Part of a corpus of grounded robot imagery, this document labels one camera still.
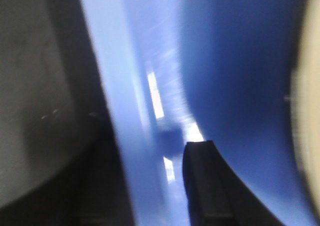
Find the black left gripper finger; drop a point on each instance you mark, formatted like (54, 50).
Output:
(216, 196)

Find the blue plastic tray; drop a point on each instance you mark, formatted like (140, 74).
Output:
(179, 71)

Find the beige plate with black rim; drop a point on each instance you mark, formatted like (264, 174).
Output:
(305, 101)

